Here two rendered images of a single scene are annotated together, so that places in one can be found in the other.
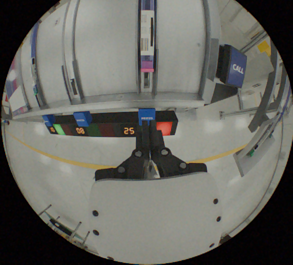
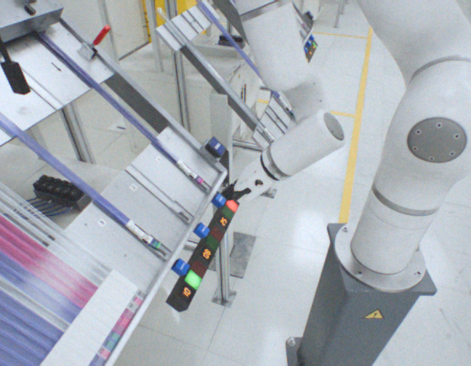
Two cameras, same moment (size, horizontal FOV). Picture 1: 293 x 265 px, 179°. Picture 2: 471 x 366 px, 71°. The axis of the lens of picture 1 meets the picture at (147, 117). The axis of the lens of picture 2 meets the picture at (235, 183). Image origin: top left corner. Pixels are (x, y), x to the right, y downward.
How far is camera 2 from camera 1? 0.75 m
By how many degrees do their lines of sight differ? 45
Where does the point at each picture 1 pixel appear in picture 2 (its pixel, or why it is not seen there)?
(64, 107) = (193, 223)
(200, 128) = (272, 236)
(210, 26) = (193, 144)
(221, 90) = (223, 161)
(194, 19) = (186, 148)
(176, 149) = (294, 286)
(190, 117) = (246, 245)
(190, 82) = (212, 173)
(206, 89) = (219, 168)
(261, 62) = (216, 105)
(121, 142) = not seen: outside the picture
